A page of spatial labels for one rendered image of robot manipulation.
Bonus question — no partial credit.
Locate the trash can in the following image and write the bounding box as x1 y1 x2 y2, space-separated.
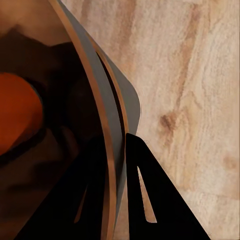
0 0 141 240

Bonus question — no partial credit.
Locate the can of soda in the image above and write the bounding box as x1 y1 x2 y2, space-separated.
0 72 45 156

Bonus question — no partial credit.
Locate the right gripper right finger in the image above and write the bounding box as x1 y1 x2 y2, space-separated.
125 133 211 240

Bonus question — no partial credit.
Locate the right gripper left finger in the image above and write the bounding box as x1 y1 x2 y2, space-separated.
14 133 107 240

